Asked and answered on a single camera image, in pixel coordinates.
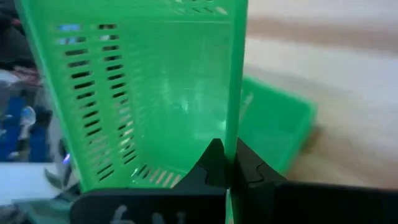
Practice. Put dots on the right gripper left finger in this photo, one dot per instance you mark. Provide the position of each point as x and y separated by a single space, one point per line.
174 205

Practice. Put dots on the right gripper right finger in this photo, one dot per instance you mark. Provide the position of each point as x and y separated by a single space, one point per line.
295 202

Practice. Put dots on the green plastic basket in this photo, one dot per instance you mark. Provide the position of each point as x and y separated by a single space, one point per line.
155 93
273 124

